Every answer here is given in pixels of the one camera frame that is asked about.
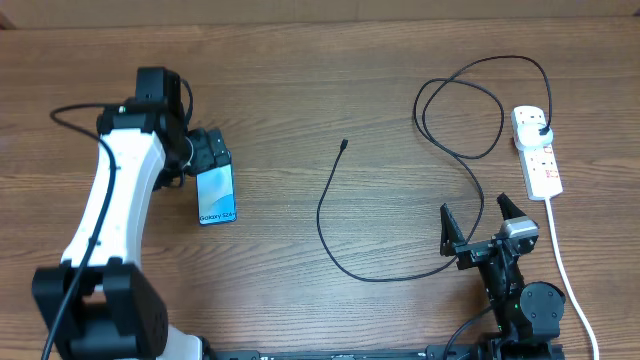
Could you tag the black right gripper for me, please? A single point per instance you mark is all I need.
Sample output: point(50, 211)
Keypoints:
point(452, 244)

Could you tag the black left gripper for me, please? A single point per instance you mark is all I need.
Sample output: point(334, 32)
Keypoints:
point(206, 157)

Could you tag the Samsung Galaxy smartphone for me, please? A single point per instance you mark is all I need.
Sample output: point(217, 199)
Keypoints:
point(216, 196)

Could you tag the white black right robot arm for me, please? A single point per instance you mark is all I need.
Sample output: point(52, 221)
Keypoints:
point(528, 315)

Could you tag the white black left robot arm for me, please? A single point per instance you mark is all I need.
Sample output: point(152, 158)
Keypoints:
point(97, 302)

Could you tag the white charger plug adapter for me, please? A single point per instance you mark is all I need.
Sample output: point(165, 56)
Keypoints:
point(531, 136)

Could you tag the white power strip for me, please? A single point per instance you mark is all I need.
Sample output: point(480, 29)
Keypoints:
point(539, 166)

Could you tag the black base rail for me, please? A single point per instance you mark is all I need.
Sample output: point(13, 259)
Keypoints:
point(390, 354)

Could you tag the cardboard wall panel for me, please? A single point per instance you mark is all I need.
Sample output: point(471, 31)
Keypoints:
point(55, 14)

